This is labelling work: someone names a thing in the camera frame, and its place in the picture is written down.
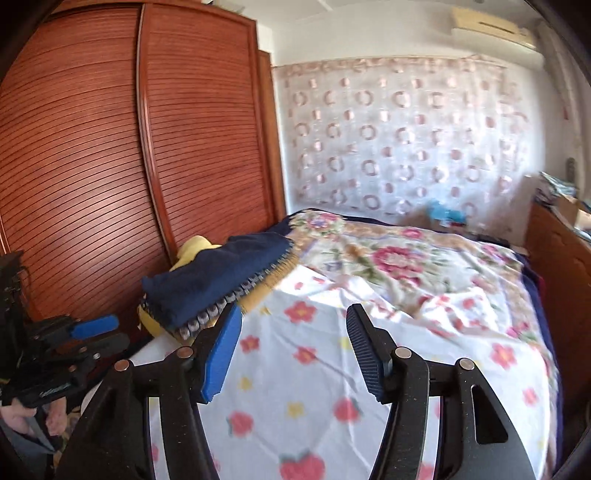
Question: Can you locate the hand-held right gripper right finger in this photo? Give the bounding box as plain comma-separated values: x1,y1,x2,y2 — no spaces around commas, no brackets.
346,302,536,480

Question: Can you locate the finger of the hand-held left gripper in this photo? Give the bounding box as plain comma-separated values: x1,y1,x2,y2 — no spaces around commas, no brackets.
32,315,120,344
69,333,131,363

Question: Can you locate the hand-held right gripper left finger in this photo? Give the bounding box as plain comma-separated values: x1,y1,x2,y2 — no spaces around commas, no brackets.
53,302,243,480

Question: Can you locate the navy blue printed t-shirt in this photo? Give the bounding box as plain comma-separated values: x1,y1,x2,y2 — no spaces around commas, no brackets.
141,233,291,328

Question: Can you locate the person's left hand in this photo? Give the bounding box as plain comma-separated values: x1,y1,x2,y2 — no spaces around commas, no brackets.
0,397,68,437

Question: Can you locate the patterned pillow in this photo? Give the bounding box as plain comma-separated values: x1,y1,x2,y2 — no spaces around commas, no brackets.
139,247,298,342

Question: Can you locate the mustard yellow cloth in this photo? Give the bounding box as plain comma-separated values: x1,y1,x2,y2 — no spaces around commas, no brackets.
238,256,301,317

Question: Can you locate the floral blanket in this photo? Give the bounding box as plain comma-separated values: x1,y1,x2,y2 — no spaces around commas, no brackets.
268,210,561,480

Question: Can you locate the yellow plush toy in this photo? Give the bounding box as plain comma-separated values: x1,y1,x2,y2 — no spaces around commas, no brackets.
139,235,222,337

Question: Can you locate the blue package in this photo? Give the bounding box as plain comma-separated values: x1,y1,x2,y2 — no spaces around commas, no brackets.
427,203,467,227

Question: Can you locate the wooden louvered wardrobe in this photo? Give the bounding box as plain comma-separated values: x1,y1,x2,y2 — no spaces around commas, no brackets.
0,2,287,352

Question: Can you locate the low wooden cabinet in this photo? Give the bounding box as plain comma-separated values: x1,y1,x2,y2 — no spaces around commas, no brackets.
524,200,591,416

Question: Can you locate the circle-patterned sheer curtain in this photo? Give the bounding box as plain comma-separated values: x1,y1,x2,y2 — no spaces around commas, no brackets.
272,54,532,227

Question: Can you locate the cardboard box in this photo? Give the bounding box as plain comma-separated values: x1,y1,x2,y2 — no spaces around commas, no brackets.
549,196,591,232

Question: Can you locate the stack of magazines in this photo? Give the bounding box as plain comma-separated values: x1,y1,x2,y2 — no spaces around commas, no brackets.
536,172,578,204

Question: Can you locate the wall air conditioner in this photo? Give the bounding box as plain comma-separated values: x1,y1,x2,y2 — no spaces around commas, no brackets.
450,7,539,38

